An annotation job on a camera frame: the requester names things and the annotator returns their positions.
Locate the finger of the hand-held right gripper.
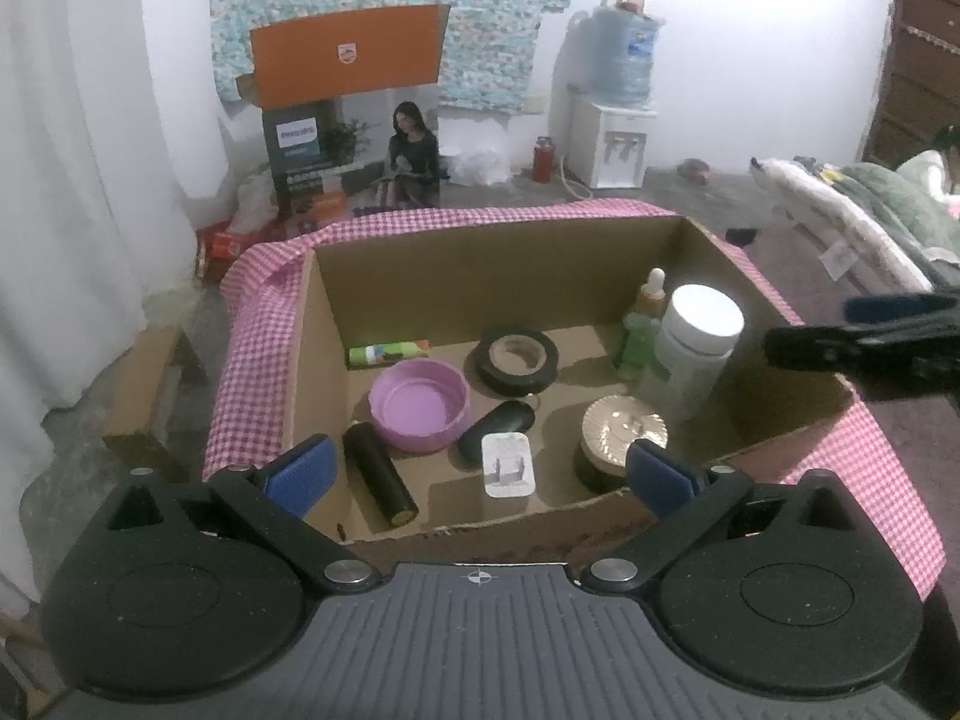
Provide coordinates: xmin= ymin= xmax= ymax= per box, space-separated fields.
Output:
xmin=844 ymin=292 xmax=960 ymax=325
xmin=761 ymin=319 xmax=960 ymax=400

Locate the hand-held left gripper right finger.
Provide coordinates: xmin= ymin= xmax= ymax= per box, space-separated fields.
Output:
xmin=581 ymin=439 xmax=856 ymax=593

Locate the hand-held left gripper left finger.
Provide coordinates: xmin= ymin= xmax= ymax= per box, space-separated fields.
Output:
xmin=105 ymin=433 xmax=380 ymax=593

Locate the gold lid jar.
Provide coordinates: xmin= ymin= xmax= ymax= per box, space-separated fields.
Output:
xmin=574 ymin=394 xmax=670 ymax=494

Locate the white plastic bottle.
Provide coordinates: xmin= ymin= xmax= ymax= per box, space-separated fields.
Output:
xmin=637 ymin=283 xmax=746 ymax=428

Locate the purple plastic bowl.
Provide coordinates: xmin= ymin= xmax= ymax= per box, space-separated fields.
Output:
xmin=370 ymin=358 xmax=473 ymax=455

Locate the green dropper bottle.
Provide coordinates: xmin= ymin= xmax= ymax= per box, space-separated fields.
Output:
xmin=615 ymin=268 xmax=668 ymax=380

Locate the small green tube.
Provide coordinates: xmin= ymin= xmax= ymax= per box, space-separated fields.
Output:
xmin=347 ymin=340 xmax=430 ymax=370

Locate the brown cardboard box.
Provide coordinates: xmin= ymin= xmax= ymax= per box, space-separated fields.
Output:
xmin=281 ymin=211 xmax=860 ymax=545

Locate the black cylinder tube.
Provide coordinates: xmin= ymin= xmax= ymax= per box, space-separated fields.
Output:
xmin=343 ymin=422 xmax=419 ymax=526

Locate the bed with blankets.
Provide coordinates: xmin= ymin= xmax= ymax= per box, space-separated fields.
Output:
xmin=750 ymin=156 xmax=935 ymax=293

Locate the grey green blanket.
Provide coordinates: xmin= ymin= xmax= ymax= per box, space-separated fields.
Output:
xmin=832 ymin=161 xmax=960 ymax=263

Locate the white charger plug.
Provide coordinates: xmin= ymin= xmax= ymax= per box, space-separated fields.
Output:
xmin=480 ymin=431 xmax=537 ymax=500

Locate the black key fob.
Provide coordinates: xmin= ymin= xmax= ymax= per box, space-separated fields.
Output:
xmin=457 ymin=399 xmax=539 ymax=466

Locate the flat brown cardboard piece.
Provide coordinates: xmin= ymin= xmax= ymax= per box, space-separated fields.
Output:
xmin=101 ymin=326 xmax=207 ymax=481

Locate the black tape roll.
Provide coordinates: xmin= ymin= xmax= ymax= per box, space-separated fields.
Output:
xmin=474 ymin=326 xmax=561 ymax=397

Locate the red carton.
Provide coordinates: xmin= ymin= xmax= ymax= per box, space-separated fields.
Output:
xmin=196 ymin=221 xmax=260 ymax=278

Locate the brown wooden door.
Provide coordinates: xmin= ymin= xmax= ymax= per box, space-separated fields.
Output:
xmin=862 ymin=0 xmax=960 ymax=170

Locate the white plastic bag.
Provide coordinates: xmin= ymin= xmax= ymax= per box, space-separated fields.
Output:
xmin=450 ymin=150 xmax=515 ymax=187
xmin=229 ymin=169 xmax=282 ymax=237

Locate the white water dispenser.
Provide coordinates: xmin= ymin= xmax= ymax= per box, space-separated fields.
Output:
xmin=566 ymin=86 xmax=657 ymax=190

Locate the blue water jug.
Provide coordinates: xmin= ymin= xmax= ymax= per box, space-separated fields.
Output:
xmin=589 ymin=4 xmax=667 ymax=107

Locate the white curtain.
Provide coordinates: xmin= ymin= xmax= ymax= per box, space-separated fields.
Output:
xmin=0 ymin=0 xmax=226 ymax=421

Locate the orange cardboard box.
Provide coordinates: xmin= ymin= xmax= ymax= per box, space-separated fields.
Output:
xmin=235 ymin=4 xmax=452 ymax=110

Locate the floral blue cloth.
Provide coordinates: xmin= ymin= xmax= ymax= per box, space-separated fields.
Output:
xmin=208 ymin=0 xmax=575 ymax=115

